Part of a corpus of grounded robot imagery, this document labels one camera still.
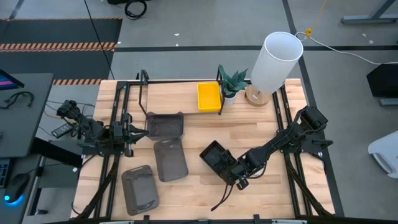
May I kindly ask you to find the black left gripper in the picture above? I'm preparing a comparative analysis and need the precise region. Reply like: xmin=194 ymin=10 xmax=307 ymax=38
xmin=110 ymin=113 xmax=149 ymax=158

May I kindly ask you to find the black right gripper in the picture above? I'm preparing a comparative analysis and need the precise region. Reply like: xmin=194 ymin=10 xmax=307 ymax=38
xmin=224 ymin=157 xmax=251 ymax=190

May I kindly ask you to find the grey plastic basket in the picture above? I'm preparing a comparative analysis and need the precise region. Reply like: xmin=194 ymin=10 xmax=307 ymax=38
xmin=145 ymin=111 xmax=185 ymax=141
xmin=121 ymin=164 xmax=160 ymax=217
xmin=153 ymin=138 xmax=190 ymax=183

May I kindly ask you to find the yellow plastic basket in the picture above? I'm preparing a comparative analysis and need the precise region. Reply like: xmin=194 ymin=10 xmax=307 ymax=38
xmin=197 ymin=82 xmax=222 ymax=113

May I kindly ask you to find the white plant pot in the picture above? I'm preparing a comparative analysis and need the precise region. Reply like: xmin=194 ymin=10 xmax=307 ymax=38
xmin=222 ymin=91 xmax=238 ymax=106

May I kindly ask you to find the wooden lamp base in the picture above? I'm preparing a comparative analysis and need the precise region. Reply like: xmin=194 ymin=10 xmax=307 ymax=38
xmin=244 ymin=84 xmax=272 ymax=108

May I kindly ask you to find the black power adapter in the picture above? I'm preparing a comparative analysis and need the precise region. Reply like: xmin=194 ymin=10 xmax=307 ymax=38
xmin=50 ymin=123 xmax=75 ymax=139

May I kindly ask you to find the green potted plant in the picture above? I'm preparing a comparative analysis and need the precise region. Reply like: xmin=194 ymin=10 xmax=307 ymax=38
xmin=218 ymin=64 xmax=249 ymax=98

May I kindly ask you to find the black hazard-striped floor mat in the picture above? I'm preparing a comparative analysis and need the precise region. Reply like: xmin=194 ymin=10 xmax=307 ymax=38
xmin=0 ymin=17 xmax=124 ymax=86

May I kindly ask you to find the white cylindrical lamp shade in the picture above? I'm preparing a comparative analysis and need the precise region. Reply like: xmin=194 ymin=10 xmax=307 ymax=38
xmin=249 ymin=30 xmax=304 ymax=95

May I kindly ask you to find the dark grey desk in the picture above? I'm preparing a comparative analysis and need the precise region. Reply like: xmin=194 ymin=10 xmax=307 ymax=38
xmin=0 ymin=73 xmax=55 ymax=158

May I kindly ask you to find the black computer mouse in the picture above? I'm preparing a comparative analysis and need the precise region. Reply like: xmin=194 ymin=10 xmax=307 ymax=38
xmin=4 ymin=172 xmax=30 ymax=203

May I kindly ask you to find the black floor box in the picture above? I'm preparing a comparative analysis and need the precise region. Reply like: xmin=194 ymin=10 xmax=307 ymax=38
xmin=107 ymin=0 xmax=150 ymax=5

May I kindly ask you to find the black keyboard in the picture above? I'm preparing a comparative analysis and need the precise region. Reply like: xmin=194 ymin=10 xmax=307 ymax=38
xmin=0 ymin=158 xmax=12 ymax=189

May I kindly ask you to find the computer monitor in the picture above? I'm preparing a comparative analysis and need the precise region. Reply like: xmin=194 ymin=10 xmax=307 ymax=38
xmin=0 ymin=68 xmax=25 ymax=91

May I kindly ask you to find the grey metal desk leg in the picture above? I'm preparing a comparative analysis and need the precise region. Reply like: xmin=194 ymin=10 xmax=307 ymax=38
xmin=340 ymin=0 xmax=398 ymax=26

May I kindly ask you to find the black dangling gripper cable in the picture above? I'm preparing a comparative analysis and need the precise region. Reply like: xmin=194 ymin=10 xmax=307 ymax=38
xmin=210 ymin=183 xmax=234 ymax=212

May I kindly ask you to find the black metal shelf end frame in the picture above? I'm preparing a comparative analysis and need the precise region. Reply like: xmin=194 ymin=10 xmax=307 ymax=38
xmin=216 ymin=66 xmax=226 ymax=116
xmin=137 ymin=69 xmax=152 ymax=121

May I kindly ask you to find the black wire dish rack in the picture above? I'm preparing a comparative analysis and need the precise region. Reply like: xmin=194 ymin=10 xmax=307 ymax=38
xmin=146 ymin=81 xmax=222 ymax=115

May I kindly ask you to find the thin black floor cable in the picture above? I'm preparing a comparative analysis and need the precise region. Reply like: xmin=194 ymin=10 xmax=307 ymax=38
xmin=83 ymin=0 xmax=115 ymax=80

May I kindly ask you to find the coiled black cable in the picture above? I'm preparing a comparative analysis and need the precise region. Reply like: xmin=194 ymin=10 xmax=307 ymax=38
xmin=124 ymin=0 xmax=148 ymax=21

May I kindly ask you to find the white lamp cable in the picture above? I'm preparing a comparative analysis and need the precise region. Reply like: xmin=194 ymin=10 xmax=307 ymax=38
xmin=294 ymin=30 xmax=398 ymax=66

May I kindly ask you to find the yellow cord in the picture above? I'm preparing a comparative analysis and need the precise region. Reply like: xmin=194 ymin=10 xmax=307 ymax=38
xmin=304 ymin=0 xmax=328 ymax=38

